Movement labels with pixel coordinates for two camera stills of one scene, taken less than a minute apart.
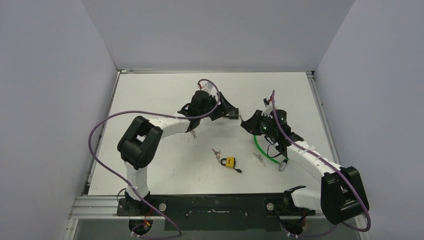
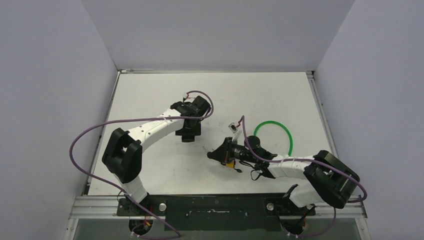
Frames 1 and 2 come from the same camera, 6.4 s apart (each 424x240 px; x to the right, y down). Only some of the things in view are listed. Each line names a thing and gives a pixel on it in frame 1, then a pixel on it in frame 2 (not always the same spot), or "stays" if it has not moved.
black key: x=237 y=169 stays
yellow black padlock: x=230 y=162 stays
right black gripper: x=255 y=120 -> x=227 y=153
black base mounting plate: x=212 y=212 stays
